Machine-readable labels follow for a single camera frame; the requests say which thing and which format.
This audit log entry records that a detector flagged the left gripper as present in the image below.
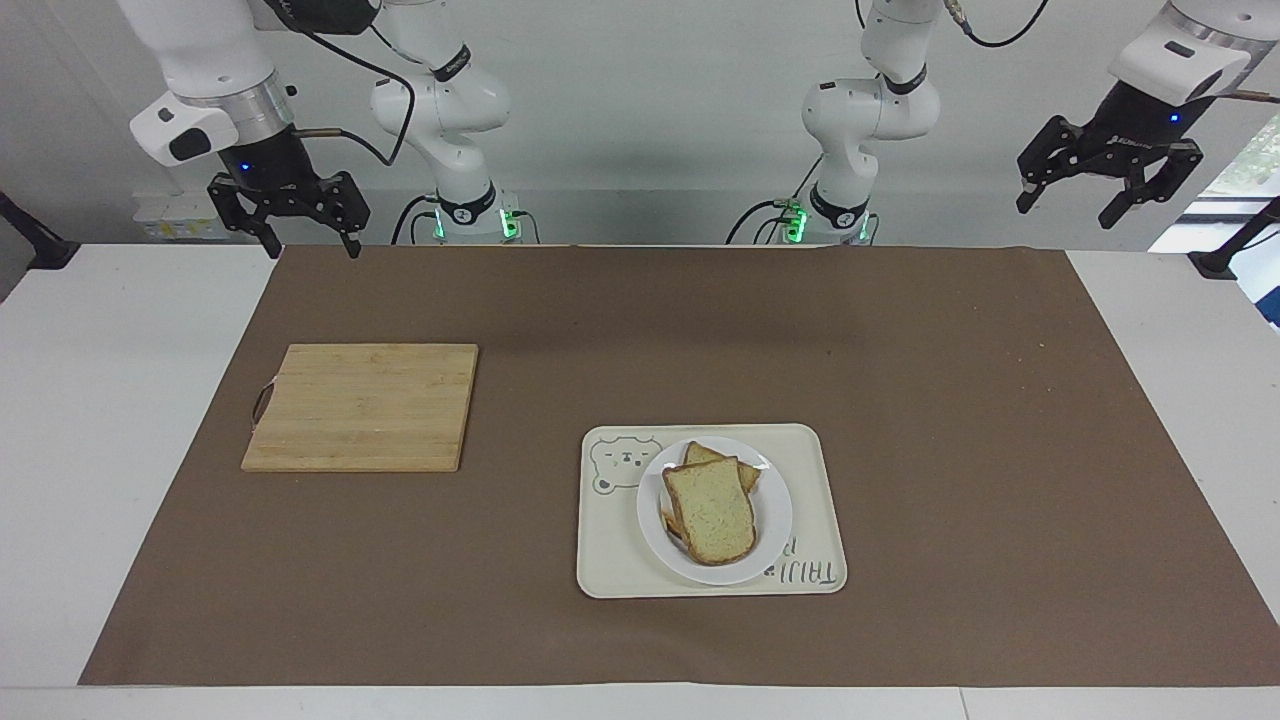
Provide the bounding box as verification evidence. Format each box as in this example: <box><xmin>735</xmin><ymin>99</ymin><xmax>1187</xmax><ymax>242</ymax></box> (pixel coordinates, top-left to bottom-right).
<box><xmin>1016</xmin><ymin>80</ymin><xmax>1217</xmax><ymax>230</ymax></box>

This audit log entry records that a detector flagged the black cable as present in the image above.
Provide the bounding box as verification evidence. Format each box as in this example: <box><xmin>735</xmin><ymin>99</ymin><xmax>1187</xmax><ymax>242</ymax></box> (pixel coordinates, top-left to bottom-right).
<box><xmin>725</xmin><ymin>197</ymin><xmax>803</xmax><ymax>246</ymax></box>
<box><xmin>389</xmin><ymin>194</ymin><xmax>442</xmax><ymax>246</ymax></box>
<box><xmin>268</xmin><ymin>0</ymin><xmax>417</xmax><ymax>169</ymax></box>
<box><xmin>940</xmin><ymin>0</ymin><xmax>1280</xmax><ymax>106</ymax></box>

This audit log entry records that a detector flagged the toast bread slice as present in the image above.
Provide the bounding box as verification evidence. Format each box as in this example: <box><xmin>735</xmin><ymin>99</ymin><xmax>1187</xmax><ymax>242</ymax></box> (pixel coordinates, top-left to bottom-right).
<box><xmin>661</xmin><ymin>456</ymin><xmax>759</xmax><ymax>568</ymax></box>
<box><xmin>659</xmin><ymin>440</ymin><xmax>764</xmax><ymax>547</ymax></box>

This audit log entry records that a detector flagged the wooden cutting board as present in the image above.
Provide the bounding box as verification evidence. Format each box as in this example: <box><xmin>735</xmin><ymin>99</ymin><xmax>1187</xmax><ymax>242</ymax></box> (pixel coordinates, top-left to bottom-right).
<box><xmin>241</xmin><ymin>343</ymin><xmax>480</xmax><ymax>474</ymax></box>

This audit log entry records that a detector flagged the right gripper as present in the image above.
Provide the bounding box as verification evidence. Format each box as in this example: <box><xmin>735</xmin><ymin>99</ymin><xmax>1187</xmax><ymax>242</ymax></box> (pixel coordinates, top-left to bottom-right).
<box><xmin>207</xmin><ymin>124</ymin><xmax>372</xmax><ymax>260</ymax></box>

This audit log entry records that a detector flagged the cream tray with bear print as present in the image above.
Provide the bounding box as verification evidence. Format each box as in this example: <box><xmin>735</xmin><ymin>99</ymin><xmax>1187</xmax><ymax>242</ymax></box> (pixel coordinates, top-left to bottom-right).
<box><xmin>576</xmin><ymin>422</ymin><xmax>849</xmax><ymax>601</ymax></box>

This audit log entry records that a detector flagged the white round plate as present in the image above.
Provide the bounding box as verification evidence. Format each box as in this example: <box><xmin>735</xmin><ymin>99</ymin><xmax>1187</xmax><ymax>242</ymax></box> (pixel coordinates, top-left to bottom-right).
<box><xmin>635</xmin><ymin>435</ymin><xmax>795</xmax><ymax>588</ymax></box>

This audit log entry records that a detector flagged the black stand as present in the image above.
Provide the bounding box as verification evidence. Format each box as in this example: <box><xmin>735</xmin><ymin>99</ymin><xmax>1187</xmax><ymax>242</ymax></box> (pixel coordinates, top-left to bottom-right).
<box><xmin>1187</xmin><ymin>196</ymin><xmax>1280</xmax><ymax>282</ymax></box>
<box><xmin>0</xmin><ymin>189</ymin><xmax>82</xmax><ymax>272</ymax></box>

